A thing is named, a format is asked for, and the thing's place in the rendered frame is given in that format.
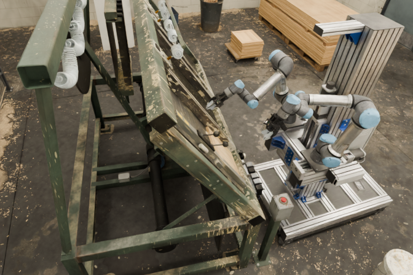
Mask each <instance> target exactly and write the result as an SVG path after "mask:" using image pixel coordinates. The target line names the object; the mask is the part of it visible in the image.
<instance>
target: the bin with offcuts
mask: <svg viewBox="0 0 413 275"><path fill-rule="evenodd" d="M223 1H224V0H200V15H201V28H202V29H203V30H204V31H208V32H214V31H217V30H218V29H219V23H220V18H221V11H222V4H223Z"/></svg>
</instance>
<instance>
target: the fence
mask: <svg viewBox="0 0 413 275"><path fill-rule="evenodd" d="M178 113H179V112H178V111H177V110H175V115H176V120H177V124H178V125H179V126H180V127H181V128H182V129H183V130H184V131H185V132H186V133H187V134H188V135H189V136H190V137H191V138H192V139H193V140H194V141H195V142H196V143H197V144H198V145H199V144H203V145H204V146H205V147H206V148H207V149H208V153H207V154H209V156H210V157H211V158H212V159H215V158H218V159H219V160H220V161H221V162H222V165H223V167H222V169H223V170H225V172H226V173H228V175H230V176H231V178H233V180H234V181H236V183H238V184H239V186H241V188H245V187H247V184H246V182H245V180H244V179H243V178H242V177H241V176H240V175H239V174H238V173H237V172H236V171H235V170H234V169H233V168H232V167H231V166H230V165H229V164H228V162H227V161H226V160H225V159H223V157H222V156H220V154H219V153H217V151H215V152H214V151H212V150H211V149H210V148H209V147H208V146H207V145H206V144H205V143H204V142H203V141H202V139H201V138H200V137H199V136H198V134H197V130H196V129H195V128H194V127H193V126H192V125H191V124H190V123H189V125H188V124H187V123H186V122H185V121H184V119H185V118H184V117H183V116H182V115H181V114H180V113H179V114H180V115H181V116H182V118H183V119H182V118H181V117H180V116H179V115H178Z"/></svg>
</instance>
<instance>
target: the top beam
mask: <svg viewBox="0 0 413 275"><path fill-rule="evenodd" d="M132 1H133V11H134V16H135V26H136V36H137V41H138V51H139V57H140V66H141V76H142V82H143V91H144V102H145V107H146V117H147V123H148V124H150V125H151V126H152V127H153V128H154V129H155V130H156V131H157V132H158V133H160V134H162V133H163V132H165V131H166V130H168V129H170V128H171V127H173V126H175V125H176V124H177V120H176V115H175V110H174V107H173V102H172V99H171V94H170V89H169V86H168V81H167V76H166V73H165V68H164V65H163V60H162V57H161V56H160V55H159V53H158V52H157V51H156V50H155V48H154V47H153V43H152V40H154V41H155V42H156V44H157V45H158V46H159V42H158V38H157V34H156V31H155V26H154V21H153V18H152V17H151V16H150V14H149V13H148V12H147V10H146V7H145V5H147V4H146V3H145V1H144V0H132ZM147 1H148V2H149V0H147ZM148 8H149V7H148Z"/></svg>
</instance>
